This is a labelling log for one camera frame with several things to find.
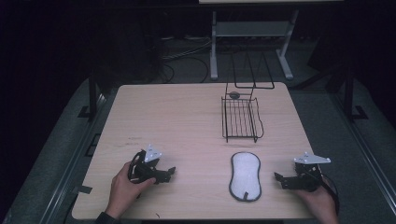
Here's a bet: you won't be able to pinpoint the black frame post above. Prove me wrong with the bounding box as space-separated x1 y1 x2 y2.
88 73 98 121

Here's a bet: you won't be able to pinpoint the person's right hand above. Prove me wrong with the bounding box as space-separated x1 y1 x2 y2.
293 181 340 224

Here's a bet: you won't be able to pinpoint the floor cables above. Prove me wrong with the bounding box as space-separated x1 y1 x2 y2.
160 35 213 84

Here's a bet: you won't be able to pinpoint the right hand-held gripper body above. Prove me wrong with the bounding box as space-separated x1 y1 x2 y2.
293 151 332 192

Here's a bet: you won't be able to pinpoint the black wire rack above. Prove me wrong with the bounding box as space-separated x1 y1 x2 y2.
220 50 276 145

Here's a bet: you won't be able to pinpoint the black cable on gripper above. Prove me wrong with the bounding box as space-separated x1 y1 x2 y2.
317 174 341 217

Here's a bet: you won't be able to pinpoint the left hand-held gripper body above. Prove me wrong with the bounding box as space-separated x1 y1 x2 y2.
127 143 163 185

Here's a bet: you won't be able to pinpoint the grey tape strip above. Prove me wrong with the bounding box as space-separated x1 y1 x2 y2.
72 185 93 195

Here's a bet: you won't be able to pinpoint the person's left hand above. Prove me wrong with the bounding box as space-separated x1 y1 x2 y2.
105 161 157 220

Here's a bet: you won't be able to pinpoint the white sponge pad grey edge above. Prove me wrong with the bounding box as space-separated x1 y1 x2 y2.
229 151 262 203

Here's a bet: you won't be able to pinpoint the grey metal stand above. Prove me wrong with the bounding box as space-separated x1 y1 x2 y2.
209 9 300 81

